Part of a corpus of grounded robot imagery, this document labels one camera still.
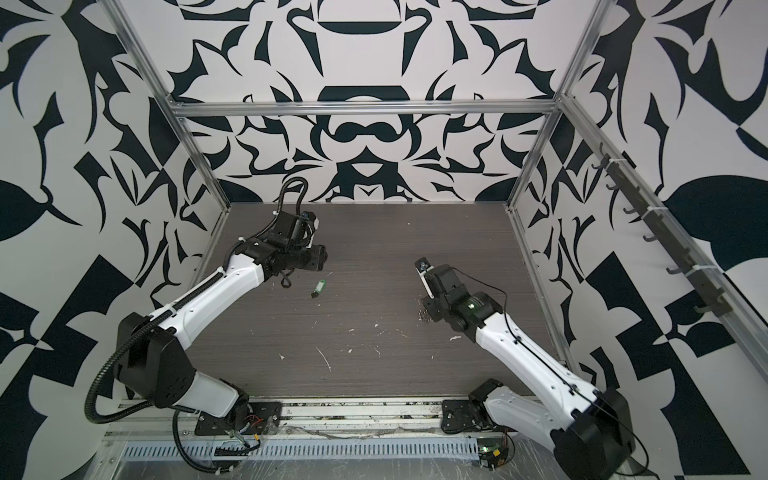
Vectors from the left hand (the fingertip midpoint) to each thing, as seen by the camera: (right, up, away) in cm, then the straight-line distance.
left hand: (318, 248), depth 84 cm
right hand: (+33, -11, -3) cm, 35 cm away
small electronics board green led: (+44, -47, -13) cm, 66 cm away
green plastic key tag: (-2, -13, +13) cm, 19 cm away
